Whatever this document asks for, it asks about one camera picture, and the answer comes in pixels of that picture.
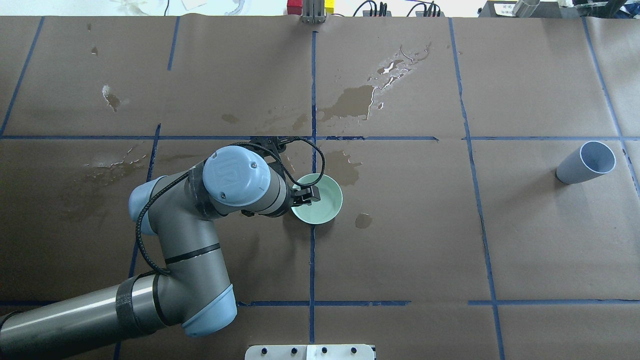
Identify green bowl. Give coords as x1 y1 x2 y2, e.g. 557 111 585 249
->
291 174 343 225

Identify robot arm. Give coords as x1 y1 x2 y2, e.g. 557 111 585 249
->
1 142 323 360

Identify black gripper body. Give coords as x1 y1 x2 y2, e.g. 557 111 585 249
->
287 186 308 208

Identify aluminium frame post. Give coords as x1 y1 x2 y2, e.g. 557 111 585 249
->
301 0 327 24

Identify red blue yellow blocks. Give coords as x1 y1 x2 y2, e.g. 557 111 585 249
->
285 0 336 16

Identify blue plastic cup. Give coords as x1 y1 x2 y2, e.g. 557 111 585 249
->
555 140 617 185

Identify white mounting pillar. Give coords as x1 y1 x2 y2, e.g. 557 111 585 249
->
244 344 377 360

